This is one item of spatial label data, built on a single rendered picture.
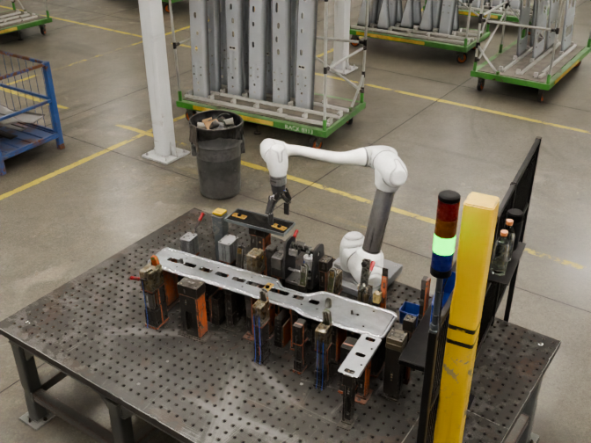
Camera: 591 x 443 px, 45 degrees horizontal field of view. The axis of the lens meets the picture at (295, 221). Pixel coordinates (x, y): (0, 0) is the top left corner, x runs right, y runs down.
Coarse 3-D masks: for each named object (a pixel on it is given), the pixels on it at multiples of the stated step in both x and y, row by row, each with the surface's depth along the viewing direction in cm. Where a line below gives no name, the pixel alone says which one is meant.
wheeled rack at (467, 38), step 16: (352, 32) 1066; (368, 32) 1055; (384, 32) 1049; (400, 32) 1039; (416, 32) 1048; (432, 32) 1038; (464, 32) 1047; (480, 32) 1027; (448, 48) 997; (464, 48) 984
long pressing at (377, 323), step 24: (168, 264) 383; (192, 264) 383; (216, 264) 382; (240, 288) 363; (288, 288) 362; (312, 312) 345; (336, 312) 345; (360, 312) 345; (384, 312) 345; (384, 336) 330
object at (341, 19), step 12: (336, 0) 939; (348, 0) 940; (336, 12) 947; (348, 12) 949; (336, 24) 954; (348, 24) 957; (336, 36) 962; (348, 36) 967; (336, 48) 970; (348, 48) 976; (336, 60) 978; (348, 72) 974
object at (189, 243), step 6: (186, 234) 398; (192, 234) 398; (180, 240) 394; (186, 240) 392; (192, 240) 394; (186, 246) 394; (192, 246) 396; (198, 246) 401; (192, 252) 397; (198, 252) 403
